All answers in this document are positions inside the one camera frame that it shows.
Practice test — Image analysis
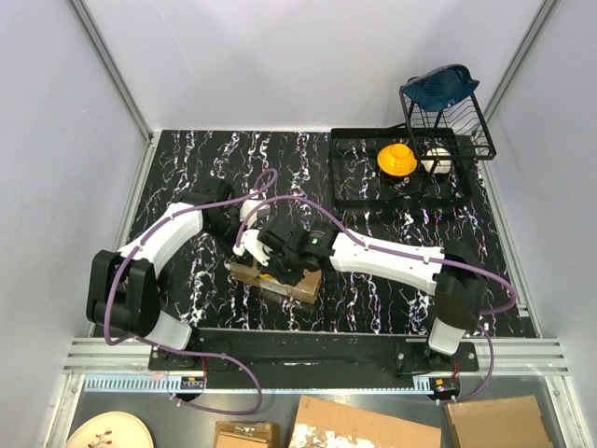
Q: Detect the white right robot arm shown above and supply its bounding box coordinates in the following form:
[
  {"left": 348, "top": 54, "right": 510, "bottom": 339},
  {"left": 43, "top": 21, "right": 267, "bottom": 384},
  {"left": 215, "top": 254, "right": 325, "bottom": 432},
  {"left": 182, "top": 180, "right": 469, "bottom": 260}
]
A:
[{"left": 243, "top": 219, "right": 487, "bottom": 371}]

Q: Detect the cardboard box at corner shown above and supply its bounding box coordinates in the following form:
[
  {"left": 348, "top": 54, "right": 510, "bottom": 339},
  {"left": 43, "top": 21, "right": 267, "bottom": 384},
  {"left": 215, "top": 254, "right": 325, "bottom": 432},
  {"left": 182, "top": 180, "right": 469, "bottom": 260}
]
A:
[{"left": 444, "top": 396, "right": 554, "bottom": 448}]

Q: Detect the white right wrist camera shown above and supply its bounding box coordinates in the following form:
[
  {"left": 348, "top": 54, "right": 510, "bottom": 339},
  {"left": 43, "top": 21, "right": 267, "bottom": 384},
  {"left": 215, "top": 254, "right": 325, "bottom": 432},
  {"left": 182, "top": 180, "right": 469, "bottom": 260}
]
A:
[{"left": 233, "top": 229, "right": 270, "bottom": 266}]

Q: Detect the blue bowl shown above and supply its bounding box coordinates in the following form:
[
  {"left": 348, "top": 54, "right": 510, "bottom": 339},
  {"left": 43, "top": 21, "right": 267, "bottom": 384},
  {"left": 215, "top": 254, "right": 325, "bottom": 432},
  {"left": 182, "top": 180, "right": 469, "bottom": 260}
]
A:
[{"left": 410, "top": 64, "right": 480, "bottom": 111}]

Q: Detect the patterned ceramic plate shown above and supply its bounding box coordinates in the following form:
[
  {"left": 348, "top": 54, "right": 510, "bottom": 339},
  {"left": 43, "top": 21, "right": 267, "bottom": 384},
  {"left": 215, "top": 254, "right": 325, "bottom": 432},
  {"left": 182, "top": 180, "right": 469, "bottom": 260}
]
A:
[{"left": 65, "top": 412, "right": 154, "bottom": 448}]

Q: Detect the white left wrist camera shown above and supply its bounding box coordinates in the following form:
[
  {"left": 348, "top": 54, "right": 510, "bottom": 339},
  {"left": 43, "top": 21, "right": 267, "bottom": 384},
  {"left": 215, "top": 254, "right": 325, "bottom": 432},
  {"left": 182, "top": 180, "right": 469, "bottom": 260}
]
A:
[{"left": 240, "top": 200, "right": 270, "bottom": 227}]

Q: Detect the yellow plastic cup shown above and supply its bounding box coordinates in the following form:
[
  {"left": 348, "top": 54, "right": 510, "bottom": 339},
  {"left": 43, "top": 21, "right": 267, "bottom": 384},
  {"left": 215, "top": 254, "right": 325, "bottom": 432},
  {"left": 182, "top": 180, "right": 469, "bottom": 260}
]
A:
[{"left": 377, "top": 143, "right": 417, "bottom": 177}]

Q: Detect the brown cardboard express box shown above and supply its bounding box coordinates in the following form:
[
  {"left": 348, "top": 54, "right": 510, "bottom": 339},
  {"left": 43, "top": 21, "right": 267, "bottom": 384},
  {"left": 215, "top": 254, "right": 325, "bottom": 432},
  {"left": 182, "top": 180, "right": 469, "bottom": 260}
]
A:
[{"left": 229, "top": 262, "right": 323, "bottom": 304}]

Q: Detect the white small cup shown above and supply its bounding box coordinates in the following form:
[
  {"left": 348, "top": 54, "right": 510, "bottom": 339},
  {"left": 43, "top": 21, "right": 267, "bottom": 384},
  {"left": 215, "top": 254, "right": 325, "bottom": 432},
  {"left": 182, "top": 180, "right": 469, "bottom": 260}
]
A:
[{"left": 421, "top": 147, "right": 452, "bottom": 175}]

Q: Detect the flat cardboard sheet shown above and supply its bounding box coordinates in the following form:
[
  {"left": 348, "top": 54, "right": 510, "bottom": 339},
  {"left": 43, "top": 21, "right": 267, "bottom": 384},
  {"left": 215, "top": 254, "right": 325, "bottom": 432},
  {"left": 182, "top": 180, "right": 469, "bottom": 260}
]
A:
[{"left": 288, "top": 396, "right": 442, "bottom": 447}]

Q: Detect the black wire dish rack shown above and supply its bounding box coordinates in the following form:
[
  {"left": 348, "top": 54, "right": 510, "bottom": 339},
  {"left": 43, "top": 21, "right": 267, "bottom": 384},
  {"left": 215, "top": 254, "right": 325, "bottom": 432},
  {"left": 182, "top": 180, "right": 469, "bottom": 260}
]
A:
[{"left": 399, "top": 86, "right": 497, "bottom": 163}]

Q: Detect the black drain tray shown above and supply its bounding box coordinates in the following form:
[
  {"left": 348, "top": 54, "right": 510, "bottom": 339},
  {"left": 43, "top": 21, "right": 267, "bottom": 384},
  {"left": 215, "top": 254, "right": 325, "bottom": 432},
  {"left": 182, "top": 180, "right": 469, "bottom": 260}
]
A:
[{"left": 328, "top": 125, "right": 475, "bottom": 210}]

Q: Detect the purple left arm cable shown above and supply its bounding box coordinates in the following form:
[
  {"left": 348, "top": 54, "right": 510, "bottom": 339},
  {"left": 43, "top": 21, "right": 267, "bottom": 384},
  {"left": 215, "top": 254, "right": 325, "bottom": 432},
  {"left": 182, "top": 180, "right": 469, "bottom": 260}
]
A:
[{"left": 103, "top": 168, "right": 279, "bottom": 415}]

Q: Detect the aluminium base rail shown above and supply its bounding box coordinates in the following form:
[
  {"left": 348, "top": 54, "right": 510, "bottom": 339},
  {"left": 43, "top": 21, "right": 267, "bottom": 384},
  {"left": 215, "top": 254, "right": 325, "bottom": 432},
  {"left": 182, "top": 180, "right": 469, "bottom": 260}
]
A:
[{"left": 56, "top": 336, "right": 467, "bottom": 393}]

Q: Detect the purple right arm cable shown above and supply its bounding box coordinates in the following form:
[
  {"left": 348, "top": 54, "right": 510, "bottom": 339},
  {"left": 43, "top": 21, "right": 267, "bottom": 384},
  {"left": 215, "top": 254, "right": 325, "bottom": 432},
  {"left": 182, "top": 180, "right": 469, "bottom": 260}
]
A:
[{"left": 233, "top": 194, "right": 519, "bottom": 398}]

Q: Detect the small cardboard box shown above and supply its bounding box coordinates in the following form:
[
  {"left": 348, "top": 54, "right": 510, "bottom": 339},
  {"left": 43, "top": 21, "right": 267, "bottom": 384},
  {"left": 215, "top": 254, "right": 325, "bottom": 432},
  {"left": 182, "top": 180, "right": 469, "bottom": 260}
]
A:
[{"left": 213, "top": 421, "right": 280, "bottom": 448}]

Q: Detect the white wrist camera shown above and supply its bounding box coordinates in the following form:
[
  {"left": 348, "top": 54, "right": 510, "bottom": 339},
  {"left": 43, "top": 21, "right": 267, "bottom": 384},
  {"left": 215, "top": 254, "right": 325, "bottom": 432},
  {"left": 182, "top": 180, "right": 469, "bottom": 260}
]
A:
[
  {"left": 240, "top": 200, "right": 270, "bottom": 227},
  {"left": 233, "top": 229, "right": 270, "bottom": 266}
]

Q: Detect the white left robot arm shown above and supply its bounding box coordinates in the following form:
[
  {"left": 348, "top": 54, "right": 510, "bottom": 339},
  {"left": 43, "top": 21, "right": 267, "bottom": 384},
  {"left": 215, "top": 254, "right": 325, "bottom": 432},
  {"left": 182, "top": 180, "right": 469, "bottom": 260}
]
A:
[{"left": 86, "top": 185, "right": 240, "bottom": 370}]

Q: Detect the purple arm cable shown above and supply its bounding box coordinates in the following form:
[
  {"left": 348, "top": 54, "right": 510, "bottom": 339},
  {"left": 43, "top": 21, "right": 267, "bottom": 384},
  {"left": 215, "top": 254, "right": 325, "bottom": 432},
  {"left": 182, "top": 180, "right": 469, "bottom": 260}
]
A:
[
  {"left": 103, "top": 168, "right": 279, "bottom": 415},
  {"left": 233, "top": 194, "right": 519, "bottom": 398}
]

